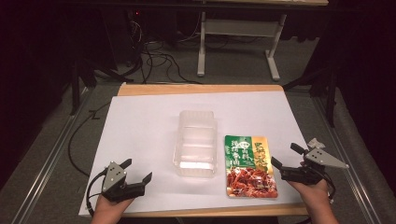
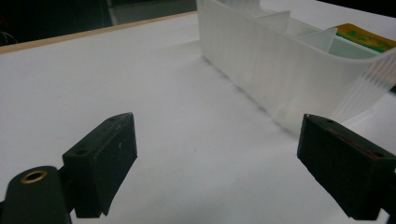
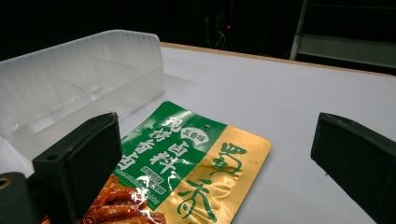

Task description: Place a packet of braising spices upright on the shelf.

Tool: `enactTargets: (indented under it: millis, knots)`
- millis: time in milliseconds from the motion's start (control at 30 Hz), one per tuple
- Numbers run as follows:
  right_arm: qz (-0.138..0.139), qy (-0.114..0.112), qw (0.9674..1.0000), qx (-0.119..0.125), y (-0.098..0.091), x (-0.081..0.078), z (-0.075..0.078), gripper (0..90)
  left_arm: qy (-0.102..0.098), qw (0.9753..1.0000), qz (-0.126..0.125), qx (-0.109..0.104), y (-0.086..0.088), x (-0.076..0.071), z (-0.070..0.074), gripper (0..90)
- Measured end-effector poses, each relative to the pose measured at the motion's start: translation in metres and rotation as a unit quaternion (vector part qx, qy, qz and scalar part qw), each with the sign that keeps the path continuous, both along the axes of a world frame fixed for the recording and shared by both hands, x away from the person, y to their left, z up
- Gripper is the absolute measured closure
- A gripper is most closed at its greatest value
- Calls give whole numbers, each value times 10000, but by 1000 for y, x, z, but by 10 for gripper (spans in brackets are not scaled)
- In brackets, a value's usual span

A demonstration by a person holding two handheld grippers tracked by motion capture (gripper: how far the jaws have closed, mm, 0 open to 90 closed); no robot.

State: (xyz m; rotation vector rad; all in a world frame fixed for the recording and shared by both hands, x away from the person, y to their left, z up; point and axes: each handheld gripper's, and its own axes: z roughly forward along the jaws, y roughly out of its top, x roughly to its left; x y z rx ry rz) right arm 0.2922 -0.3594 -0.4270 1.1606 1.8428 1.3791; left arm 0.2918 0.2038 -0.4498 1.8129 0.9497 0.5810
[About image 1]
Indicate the crumpled white scrap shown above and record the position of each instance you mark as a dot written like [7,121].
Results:
[316,143]

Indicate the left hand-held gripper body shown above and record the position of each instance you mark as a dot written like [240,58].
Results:
[115,186]

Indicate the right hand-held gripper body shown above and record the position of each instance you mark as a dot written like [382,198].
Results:
[306,174]

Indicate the person's right hand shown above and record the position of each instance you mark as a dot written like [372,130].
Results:
[311,194]

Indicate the white metal desk frame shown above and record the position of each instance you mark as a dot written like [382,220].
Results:
[239,28]

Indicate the clear plastic container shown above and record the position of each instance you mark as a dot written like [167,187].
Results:
[195,143]

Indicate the person's left hand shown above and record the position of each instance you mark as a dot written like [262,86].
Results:
[109,208]

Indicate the black metal stand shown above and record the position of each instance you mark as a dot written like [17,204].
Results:
[75,87]
[331,93]

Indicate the silver metal floor rail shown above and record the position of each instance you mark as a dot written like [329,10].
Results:
[351,174]
[46,161]

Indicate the green and red snack packet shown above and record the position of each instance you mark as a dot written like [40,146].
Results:
[249,166]

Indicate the white paper sheet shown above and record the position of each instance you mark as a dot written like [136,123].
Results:
[140,140]

